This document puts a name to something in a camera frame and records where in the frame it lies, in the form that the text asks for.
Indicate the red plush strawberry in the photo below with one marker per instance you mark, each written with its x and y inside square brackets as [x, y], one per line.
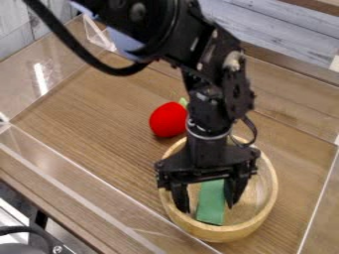
[167, 120]

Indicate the black metal table frame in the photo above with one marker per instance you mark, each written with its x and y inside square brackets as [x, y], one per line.
[42, 239]

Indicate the clear acrylic corner bracket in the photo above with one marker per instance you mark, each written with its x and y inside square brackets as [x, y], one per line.
[98, 35]

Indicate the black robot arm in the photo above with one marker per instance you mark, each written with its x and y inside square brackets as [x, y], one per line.
[170, 30]

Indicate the green rectangular block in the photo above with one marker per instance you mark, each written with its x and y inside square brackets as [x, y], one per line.
[211, 205]

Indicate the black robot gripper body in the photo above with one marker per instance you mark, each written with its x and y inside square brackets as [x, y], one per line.
[209, 158]

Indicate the brown wooden bowl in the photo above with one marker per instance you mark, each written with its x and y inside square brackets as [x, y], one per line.
[243, 218]

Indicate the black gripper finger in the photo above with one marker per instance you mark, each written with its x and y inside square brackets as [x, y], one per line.
[234, 189]
[181, 196]

